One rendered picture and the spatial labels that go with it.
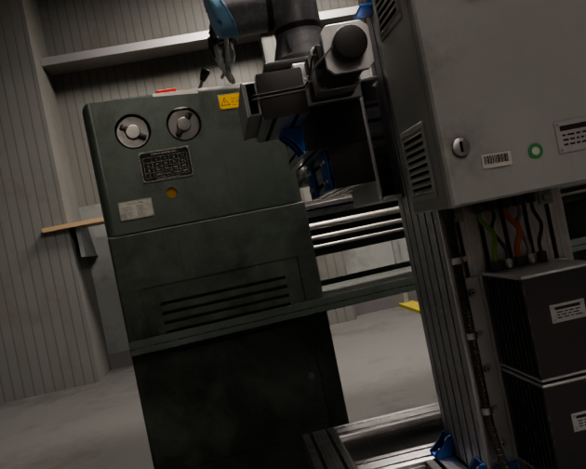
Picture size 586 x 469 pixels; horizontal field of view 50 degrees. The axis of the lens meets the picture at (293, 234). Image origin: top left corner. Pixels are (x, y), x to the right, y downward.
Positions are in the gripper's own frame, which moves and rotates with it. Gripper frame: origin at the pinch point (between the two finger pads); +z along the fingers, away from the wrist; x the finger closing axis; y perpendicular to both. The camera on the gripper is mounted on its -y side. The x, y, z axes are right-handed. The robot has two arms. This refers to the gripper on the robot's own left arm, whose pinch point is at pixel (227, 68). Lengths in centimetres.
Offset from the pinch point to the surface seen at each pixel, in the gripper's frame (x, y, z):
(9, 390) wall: -142, -280, 128
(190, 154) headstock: -18.8, 14.1, 27.7
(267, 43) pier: 90, -275, -92
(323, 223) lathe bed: 20, 5, 56
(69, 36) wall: -57, -316, -129
